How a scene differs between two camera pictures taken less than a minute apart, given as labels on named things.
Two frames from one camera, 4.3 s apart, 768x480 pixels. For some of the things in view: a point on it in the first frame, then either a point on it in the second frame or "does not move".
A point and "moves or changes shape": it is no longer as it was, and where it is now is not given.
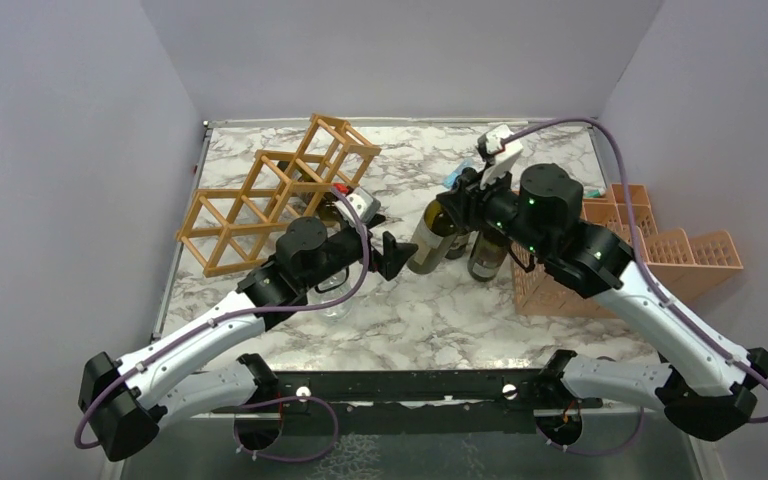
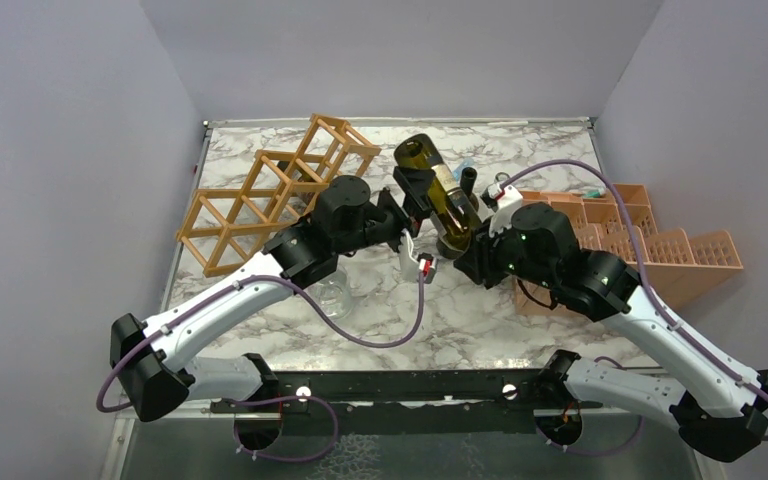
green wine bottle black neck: x=428 y=249 moves or changes shape
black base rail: x=414 y=402 does not move
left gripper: x=395 y=255 -> x=415 y=185
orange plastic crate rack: x=682 y=264 does not move
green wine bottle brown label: x=326 y=203 does not move
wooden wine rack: x=225 y=229 does not move
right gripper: x=466 y=199 -> x=477 y=261
